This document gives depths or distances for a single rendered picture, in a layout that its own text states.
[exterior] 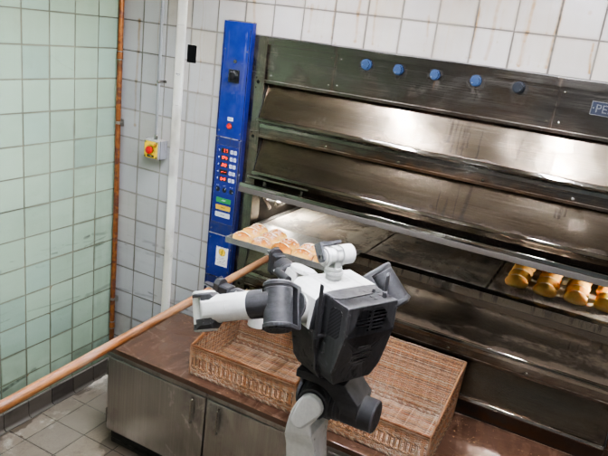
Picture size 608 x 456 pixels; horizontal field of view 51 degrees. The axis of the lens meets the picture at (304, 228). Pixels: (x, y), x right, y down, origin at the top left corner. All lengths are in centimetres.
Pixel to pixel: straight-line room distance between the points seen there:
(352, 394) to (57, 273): 198
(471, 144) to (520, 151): 19
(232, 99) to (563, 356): 188
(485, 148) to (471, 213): 27
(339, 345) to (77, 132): 202
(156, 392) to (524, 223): 184
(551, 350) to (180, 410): 167
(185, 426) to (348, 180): 138
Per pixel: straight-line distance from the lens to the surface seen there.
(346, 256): 202
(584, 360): 287
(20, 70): 320
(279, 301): 190
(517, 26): 267
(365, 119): 285
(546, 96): 266
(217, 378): 296
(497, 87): 269
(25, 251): 341
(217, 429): 303
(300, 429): 224
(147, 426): 332
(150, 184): 356
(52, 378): 187
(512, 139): 269
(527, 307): 281
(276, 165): 306
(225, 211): 324
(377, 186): 285
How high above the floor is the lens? 217
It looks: 18 degrees down
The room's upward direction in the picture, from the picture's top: 7 degrees clockwise
